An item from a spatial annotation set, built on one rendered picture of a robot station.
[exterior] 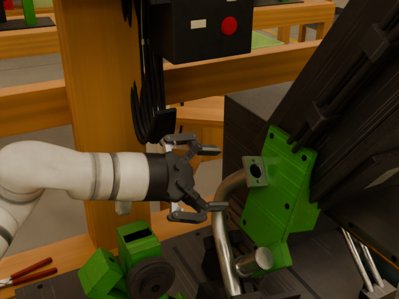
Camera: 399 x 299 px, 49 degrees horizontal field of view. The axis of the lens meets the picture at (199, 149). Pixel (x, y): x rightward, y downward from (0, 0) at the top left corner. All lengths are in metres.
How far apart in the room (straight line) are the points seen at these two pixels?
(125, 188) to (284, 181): 0.27
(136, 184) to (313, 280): 0.51
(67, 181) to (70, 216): 2.14
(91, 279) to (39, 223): 2.07
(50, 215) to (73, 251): 1.67
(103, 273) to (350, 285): 0.56
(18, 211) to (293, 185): 0.41
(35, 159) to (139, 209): 0.51
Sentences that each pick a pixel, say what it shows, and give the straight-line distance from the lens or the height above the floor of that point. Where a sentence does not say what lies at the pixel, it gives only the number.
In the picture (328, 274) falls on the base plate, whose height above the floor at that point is 0.90.
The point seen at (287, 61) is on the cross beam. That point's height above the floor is 1.24.
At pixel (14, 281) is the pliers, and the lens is 1.07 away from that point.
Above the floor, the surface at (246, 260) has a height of 1.07.
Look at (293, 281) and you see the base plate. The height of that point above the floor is 0.90.
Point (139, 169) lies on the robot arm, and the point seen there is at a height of 1.27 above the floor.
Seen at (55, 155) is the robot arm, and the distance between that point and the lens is 0.61.
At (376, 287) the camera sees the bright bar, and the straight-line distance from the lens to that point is 0.88.
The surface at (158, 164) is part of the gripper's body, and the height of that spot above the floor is 1.27.
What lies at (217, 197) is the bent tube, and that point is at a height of 1.12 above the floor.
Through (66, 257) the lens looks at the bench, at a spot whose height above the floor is 0.88.
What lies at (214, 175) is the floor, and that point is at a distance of 3.02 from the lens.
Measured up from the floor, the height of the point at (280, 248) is 1.11.
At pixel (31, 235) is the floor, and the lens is 2.67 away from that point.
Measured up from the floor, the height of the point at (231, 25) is 1.41.
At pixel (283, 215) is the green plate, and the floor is 1.15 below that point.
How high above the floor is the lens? 1.60
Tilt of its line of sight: 29 degrees down
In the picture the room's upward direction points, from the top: straight up
